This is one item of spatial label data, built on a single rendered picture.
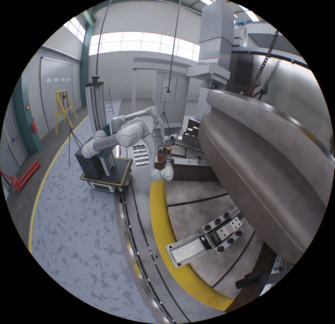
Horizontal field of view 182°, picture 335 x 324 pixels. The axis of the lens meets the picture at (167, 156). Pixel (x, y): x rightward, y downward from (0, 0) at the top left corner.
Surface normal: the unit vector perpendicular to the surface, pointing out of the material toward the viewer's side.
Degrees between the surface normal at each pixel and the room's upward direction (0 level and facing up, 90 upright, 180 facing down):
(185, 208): 0
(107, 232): 0
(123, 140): 88
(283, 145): 90
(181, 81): 90
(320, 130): 90
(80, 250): 0
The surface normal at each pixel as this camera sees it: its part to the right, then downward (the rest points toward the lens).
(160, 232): 0.10, -0.78
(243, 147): -0.98, 0.04
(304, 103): -0.92, 0.17
